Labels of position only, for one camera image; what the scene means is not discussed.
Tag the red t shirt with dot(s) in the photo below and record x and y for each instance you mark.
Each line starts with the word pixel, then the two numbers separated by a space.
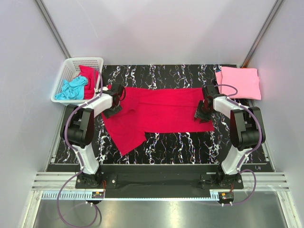
pixel 155 111
pixel 92 75

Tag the folded pink t shirt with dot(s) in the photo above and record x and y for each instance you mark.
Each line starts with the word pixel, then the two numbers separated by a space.
pixel 245 80

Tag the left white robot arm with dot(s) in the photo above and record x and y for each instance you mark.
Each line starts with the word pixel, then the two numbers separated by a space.
pixel 77 129

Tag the red t shirt in basket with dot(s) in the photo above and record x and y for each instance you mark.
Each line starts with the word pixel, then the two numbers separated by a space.
pixel 92 75

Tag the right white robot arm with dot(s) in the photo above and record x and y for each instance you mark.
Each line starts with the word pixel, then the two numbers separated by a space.
pixel 246 131

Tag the cyan t shirt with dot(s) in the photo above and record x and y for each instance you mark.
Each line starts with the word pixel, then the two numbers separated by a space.
pixel 73 90

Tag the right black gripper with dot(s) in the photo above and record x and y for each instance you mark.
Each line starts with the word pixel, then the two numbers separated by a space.
pixel 203 118

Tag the aluminium rail frame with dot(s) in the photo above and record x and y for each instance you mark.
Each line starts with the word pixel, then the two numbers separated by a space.
pixel 264 202

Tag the white plastic basket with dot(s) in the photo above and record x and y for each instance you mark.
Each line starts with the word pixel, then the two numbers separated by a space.
pixel 69 70

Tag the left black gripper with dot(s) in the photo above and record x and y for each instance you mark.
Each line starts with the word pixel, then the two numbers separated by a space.
pixel 108 113

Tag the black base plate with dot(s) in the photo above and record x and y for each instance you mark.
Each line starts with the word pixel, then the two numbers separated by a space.
pixel 157 182

